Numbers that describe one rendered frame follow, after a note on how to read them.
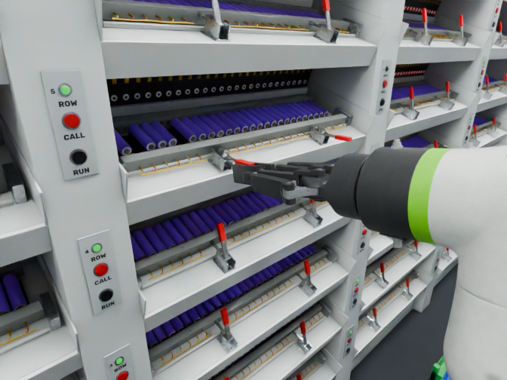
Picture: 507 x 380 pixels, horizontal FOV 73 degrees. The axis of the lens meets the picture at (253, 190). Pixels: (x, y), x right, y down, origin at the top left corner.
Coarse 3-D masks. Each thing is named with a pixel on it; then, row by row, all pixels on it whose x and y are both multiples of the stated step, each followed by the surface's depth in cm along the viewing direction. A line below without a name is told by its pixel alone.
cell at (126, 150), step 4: (116, 132) 56; (116, 136) 55; (120, 136) 55; (116, 140) 55; (120, 140) 55; (124, 140) 55; (116, 144) 54; (120, 144) 54; (124, 144) 54; (120, 148) 54; (124, 148) 54; (128, 148) 54; (120, 152) 54; (124, 152) 54; (128, 152) 54
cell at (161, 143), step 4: (144, 124) 60; (148, 124) 60; (144, 128) 60; (148, 128) 59; (152, 128) 60; (148, 132) 59; (152, 132) 59; (156, 132) 59; (152, 136) 58; (156, 136) 58; (160, 136) 58; (156, 140) 58; (160, 140) 57; (164, 140) 58; (156, 144) 58; (160, 144) 58; (164, 144) 58; (160, 148) 58
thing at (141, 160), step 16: (272, 128) 70; (288, 128) 71; (304, 128) 75; (192, 144) 58; (208, 144) 59; (224, 144) 61; (240, 144) 64; (272, 144) 67; (128, 160) 50; (144, 160) 52; (160, 160) 54; (176, 160) 55
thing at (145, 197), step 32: (224, 96) 73; (256, 96) 79; (320, 96) 91; (352, 128) 85; (256, 160) 63; (288, 160) 67; (320, 160) 76; (128, 192) 48; (160, 192) 50; (192, 192) 54; (224, 192) 60; (128, 224) 49
